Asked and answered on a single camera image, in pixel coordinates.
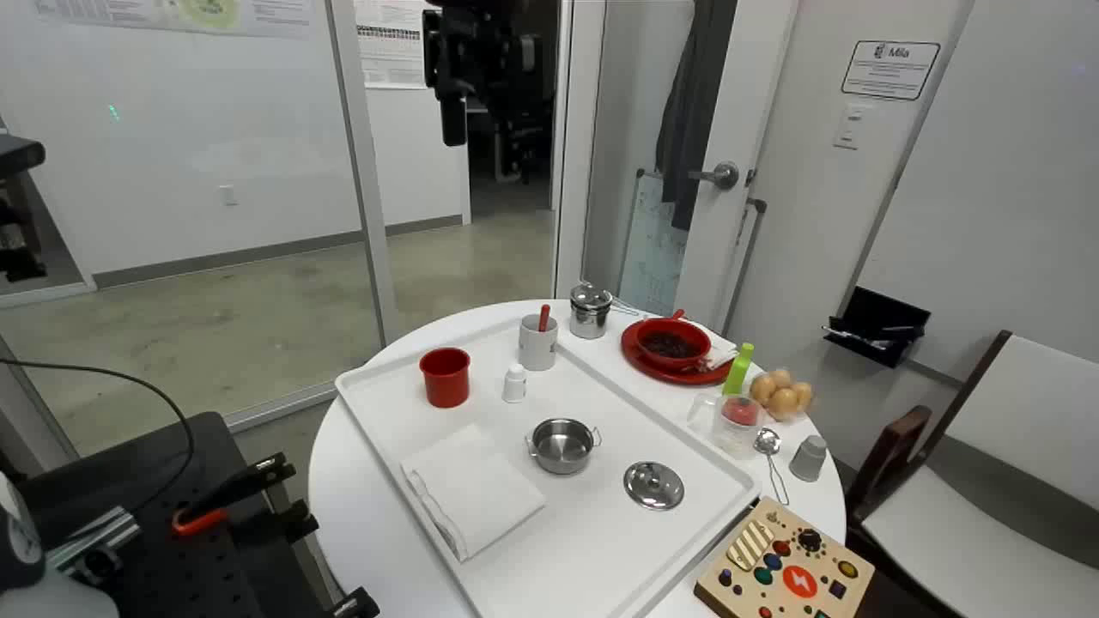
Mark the red sharpie marker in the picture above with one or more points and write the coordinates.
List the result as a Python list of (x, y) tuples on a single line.
[(543, 317)]

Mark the wooden busy board toy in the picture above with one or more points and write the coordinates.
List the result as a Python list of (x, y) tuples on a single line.
[(792, 570)]

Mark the small white shaker bottle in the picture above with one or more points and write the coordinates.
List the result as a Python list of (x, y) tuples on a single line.
[(515, 385)]

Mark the white door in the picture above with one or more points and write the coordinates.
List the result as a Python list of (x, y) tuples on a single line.
[(803, 206)]

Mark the red plate with bowl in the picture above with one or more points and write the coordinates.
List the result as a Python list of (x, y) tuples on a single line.
[(671, 346)]

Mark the steel pitcher cup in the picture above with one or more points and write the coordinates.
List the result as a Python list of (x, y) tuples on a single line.
[(591, 315)]

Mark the white glass wall post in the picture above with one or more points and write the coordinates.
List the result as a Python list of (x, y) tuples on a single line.
[(365, 174)]

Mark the small grey cup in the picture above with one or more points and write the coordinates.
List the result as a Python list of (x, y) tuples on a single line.
[(807, 461)]

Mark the green capped bottle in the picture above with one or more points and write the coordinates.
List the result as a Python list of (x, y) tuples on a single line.
[(740, 367)]

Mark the white paper notice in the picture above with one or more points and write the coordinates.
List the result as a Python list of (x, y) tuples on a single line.
[(388, 40)]

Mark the metal spoon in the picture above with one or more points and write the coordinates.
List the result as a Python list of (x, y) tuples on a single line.
[(767, 441)]

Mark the small steel pot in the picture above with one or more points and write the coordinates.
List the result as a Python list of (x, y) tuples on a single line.
[(560, 447)]

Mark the white round table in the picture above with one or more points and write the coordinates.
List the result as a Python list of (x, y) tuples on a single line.
[(594, 542)]

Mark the red plastic cup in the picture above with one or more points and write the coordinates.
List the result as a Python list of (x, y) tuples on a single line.
[(444, 380)]

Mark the dark hanging coat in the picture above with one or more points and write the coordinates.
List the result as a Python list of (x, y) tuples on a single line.
[(692, 104)]

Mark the black perforated mounting table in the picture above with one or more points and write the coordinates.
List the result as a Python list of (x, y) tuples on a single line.
[(173, 570)]

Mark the white printed door sign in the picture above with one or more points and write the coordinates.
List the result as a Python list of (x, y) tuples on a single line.
[(892, 71)]

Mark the black shelf furniture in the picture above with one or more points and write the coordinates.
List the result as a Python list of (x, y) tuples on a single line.
[(16, 216)]

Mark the clear glass with red item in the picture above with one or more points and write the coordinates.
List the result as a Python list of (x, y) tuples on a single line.
[(740, 428)]

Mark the black open box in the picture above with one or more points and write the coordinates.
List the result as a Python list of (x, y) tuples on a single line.
[(879, 319)]

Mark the dark wood white chair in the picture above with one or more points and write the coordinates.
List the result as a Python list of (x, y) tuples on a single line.
[(1008, 483)]

